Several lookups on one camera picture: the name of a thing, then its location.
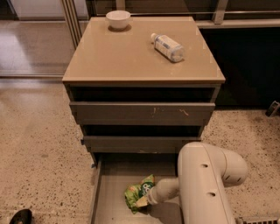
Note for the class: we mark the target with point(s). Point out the clear plastic water bottle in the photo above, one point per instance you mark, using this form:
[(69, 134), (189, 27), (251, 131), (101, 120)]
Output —
[(171, 49)]

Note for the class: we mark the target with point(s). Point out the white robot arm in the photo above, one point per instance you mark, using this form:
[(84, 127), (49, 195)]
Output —
[(204, 172)]

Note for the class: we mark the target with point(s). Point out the white bowl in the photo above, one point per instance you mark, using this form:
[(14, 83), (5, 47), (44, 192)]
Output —
[(118, 19)]

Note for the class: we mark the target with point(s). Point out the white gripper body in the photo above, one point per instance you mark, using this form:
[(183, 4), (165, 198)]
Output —
[(153, 195)]

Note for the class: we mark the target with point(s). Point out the black object on floor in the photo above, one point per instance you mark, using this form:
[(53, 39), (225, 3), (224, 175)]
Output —
[(23, 216)]

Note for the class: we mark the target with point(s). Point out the floor vent grille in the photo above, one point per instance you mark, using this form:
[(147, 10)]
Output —
[(258, 220)]

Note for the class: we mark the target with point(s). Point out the green rice chip bag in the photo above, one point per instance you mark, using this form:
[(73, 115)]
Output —
[(134, 192)]

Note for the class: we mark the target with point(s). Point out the small dark floor object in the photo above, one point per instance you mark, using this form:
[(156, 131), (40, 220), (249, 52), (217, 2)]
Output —
[(273, 109)]

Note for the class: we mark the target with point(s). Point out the metal railing frame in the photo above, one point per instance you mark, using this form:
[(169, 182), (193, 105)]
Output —
[(208, 14)]

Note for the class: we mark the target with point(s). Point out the grey drawer cabinet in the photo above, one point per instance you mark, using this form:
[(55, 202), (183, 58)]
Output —
[(124, 66)]

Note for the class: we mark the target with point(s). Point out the grey middle drawer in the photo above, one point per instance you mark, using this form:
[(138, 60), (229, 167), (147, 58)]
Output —
[(137, 144)]

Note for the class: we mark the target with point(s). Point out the grey top drawer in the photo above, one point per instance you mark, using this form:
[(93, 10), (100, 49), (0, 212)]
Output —
[(142, 113)]

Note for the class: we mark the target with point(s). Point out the grey open bottom drawer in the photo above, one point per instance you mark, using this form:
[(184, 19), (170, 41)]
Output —
[(114, 176)]

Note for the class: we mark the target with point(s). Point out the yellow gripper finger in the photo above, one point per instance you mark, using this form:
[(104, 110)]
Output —
[(142, 202)]

